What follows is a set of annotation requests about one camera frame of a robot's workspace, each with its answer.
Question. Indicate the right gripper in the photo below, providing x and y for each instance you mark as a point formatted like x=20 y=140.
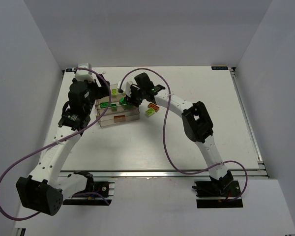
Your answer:
x=132 y=97

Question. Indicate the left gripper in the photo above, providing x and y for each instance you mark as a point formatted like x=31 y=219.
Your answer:
x=102 y=86

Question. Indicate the green 2x4 lego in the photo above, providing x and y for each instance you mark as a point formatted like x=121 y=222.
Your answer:
x=104 y=105

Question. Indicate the dark green 2x2 lego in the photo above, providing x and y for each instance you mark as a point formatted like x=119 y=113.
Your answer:
x=122 y=101

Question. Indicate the lime small lego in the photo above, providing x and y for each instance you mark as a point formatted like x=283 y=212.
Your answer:
x=114 y=92

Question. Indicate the lime green 2x2 lego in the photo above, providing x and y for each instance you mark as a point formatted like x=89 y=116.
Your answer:
x=149 y=112

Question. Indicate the orange lego plate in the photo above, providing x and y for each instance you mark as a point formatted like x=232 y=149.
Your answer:
x=153 y=106

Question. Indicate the orange lego with green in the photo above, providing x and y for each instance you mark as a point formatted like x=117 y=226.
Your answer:
x=121 y=118

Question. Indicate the dark green lego block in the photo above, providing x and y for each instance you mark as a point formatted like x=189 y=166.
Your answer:
x=127 y=106

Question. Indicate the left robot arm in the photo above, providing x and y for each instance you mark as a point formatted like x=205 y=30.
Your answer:
x=42 y=191

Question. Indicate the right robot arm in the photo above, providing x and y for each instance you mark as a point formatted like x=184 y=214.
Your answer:
x=197 y=124

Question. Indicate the table corner label left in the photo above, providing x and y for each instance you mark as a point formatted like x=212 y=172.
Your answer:
x=69 y=70

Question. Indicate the table corner label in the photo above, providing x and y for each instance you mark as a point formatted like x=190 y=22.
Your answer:
x=219 y=68
x=69 y=70

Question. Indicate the table corner label right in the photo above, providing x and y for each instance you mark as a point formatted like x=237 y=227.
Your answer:
x=219 y=68

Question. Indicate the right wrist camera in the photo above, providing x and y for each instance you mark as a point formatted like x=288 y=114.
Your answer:
x=125 y=88

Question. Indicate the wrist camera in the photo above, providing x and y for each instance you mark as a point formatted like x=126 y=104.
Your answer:
x=125 y=88
x=84 y=75

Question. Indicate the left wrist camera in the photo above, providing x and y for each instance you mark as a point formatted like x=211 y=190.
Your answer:
x=84 y=75

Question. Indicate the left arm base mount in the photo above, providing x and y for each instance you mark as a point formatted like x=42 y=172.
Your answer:
x=95 y=192

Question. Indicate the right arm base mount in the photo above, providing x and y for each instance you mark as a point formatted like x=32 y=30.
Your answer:
x=209 y=196

